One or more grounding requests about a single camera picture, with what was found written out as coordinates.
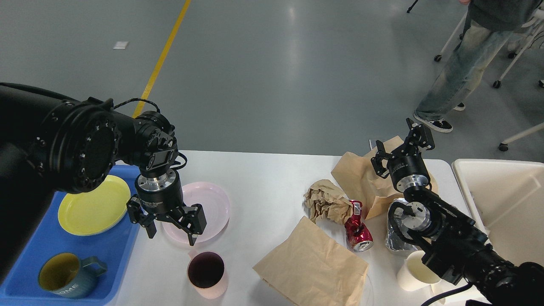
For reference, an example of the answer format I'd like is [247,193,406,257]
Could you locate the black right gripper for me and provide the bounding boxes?
[371,118,435,193]

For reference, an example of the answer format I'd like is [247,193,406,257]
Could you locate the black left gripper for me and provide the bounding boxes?
[127,170,207,246]

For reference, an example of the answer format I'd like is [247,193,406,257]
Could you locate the pink plate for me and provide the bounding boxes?
[182,181,231,243]

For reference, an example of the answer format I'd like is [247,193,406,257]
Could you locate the pink mug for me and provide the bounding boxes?
[187,251,229,300]

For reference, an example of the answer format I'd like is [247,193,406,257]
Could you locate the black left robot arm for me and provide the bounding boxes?
[1,82,207,281]

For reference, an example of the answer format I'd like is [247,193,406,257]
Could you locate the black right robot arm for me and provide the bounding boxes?
[371,118,544,306]

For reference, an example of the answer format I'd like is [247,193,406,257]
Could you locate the brown paper bag rear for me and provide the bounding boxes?
[331,136,438,220]

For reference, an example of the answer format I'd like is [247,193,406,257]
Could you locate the yellow plate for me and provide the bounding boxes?
[57,176,131,236]

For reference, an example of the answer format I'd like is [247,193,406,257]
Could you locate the silver foil wrapper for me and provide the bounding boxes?
[385,208,419,256]

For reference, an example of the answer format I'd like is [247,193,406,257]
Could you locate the crumpled brown paper ball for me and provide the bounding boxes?
[304,179,352,225]

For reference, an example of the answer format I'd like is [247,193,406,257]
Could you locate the crushed red soda can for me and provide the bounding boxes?
[344,200,374,252]

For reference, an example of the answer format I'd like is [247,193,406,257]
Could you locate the white chair leg caster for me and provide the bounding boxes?
[498,122,544,152]

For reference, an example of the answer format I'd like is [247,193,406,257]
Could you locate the teal mug yellow inside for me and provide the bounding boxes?
[37,252,108,300]

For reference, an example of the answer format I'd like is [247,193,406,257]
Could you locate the white plastic bin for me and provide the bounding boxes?
[453,159,544,265]

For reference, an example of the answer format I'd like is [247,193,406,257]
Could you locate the flat brown paper bag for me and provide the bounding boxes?
[253,217,369,306]

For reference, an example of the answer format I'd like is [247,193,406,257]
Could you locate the person in jeans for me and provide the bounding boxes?
[414,0,542,133]

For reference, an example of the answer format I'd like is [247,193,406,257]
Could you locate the white paper scrap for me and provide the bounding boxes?
[112,41,129,50]

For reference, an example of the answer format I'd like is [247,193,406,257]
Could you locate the white office chair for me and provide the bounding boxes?
[433,6,544,89]

